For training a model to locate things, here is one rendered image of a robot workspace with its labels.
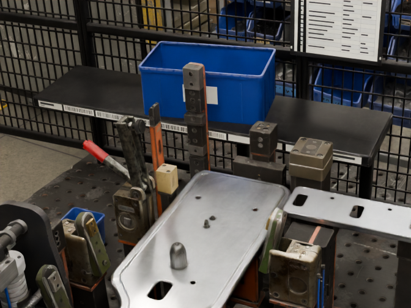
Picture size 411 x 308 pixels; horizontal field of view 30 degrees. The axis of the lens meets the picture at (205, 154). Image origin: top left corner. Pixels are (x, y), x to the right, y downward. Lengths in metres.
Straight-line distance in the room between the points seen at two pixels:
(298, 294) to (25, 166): 2.54
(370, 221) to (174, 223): 0.39
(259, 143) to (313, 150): 0.13
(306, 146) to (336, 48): 0.30
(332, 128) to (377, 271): 0.37
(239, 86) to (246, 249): 0.46
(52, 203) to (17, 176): 1.53
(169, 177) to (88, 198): 0.64
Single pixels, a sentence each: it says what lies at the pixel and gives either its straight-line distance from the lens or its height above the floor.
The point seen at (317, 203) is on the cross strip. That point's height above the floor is 1.00.
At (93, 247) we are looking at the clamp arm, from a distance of 1.45.
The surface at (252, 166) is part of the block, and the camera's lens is 1.73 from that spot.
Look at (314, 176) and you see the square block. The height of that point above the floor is 1.01.
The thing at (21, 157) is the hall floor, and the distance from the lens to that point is 3.90.
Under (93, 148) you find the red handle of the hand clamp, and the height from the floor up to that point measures 1.14.
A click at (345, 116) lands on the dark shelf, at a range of 1.87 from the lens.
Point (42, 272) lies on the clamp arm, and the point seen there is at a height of 1.10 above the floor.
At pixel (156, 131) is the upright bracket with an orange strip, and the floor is 1.14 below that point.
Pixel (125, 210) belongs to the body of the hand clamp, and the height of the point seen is 1.02.
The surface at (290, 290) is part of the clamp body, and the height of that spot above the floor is 0.96.
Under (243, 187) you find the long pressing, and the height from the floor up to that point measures 1.00.
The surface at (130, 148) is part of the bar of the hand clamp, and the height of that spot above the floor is 1.16.
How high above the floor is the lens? 1.91
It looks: 31 degrees down
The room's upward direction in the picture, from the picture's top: 3 degrees counter-clockwise
